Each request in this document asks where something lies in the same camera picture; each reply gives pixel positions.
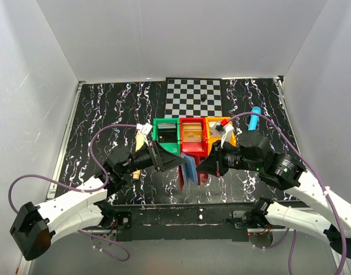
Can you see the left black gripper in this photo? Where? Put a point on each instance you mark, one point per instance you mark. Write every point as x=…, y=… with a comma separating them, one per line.
x=164, y=160

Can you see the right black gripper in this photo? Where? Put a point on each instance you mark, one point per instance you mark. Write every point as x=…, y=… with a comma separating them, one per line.
x=214, y=164

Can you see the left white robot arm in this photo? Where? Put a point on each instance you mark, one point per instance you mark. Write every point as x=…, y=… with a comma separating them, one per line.
x=36, y=227

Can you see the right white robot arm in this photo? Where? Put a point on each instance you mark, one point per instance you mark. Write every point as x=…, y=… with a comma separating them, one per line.
x=331, y=221

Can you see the white cards in yellow bin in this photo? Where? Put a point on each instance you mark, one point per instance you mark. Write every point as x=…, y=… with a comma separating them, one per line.
x=217, y=129

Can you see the dark cards in green bin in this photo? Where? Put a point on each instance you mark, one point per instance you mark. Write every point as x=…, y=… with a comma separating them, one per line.
x=167, y=132

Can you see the green plastic bin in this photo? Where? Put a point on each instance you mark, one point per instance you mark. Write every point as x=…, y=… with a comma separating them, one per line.
x=174, y=148

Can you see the red plastic bin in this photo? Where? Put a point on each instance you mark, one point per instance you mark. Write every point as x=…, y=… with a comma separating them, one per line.
x=199, y=148

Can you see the yellow plastic bin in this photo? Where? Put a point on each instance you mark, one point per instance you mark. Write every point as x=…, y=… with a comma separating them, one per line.
x=212, y=140

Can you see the blue toy microphone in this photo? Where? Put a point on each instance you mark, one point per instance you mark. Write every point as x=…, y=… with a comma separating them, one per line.
x=254, y=119

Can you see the checkered chessboard mat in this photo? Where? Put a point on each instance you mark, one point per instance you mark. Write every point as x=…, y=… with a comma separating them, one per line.
x=183, y=98

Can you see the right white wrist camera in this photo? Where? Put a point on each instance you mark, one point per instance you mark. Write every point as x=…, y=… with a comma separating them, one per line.
x=229, y=131

